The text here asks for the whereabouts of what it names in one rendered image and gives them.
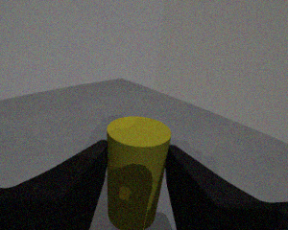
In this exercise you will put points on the yellow cylinder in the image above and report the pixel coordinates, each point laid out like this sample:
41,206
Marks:
137,155

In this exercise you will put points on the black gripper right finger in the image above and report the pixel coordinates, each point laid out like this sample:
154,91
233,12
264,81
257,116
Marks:
202,200

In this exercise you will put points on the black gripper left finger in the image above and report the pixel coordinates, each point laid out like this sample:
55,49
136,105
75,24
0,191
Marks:
64,198

